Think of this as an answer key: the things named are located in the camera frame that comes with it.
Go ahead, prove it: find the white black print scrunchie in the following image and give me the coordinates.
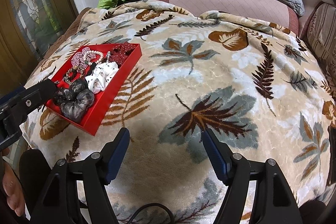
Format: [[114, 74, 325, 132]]
[[85, 62, 118, 94]]

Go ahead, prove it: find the dark red dotted scrunchie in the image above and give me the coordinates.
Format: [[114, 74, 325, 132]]
[[107, 42, 136, 67]]

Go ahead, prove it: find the bare human foot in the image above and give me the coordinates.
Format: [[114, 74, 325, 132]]
[[1, 160, 25, 217]]

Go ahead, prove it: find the red shallow tray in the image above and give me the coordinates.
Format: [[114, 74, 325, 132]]
[[45, 43, 142, 136]]

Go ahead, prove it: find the black cable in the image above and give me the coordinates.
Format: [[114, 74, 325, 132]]
[[126, 202, 176, 224]]

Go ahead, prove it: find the gold black braided hair tie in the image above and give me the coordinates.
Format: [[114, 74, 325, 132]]
[[62, 65, 86, 85]]

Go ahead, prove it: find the striped beige cushion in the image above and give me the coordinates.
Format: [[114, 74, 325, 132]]
[[303, 3, 335, 97]]

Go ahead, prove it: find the black grey sheer scrunchie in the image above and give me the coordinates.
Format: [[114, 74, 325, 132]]
[[52, 79, 95, 123]]

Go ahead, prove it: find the beige leaf pattern blanket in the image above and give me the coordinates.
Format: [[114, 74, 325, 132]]
[[22, 1, 335, 223]]

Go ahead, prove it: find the pink mattress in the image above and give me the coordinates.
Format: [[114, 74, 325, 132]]
[[159, 0, 299, 34]]

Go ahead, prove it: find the red white plaid scrunchie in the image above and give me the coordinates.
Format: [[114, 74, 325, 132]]
[[71, 47, 90, 70]]

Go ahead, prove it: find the stained glass wooden door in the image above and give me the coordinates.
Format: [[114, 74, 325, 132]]
[[1, 0, 78, 96]]

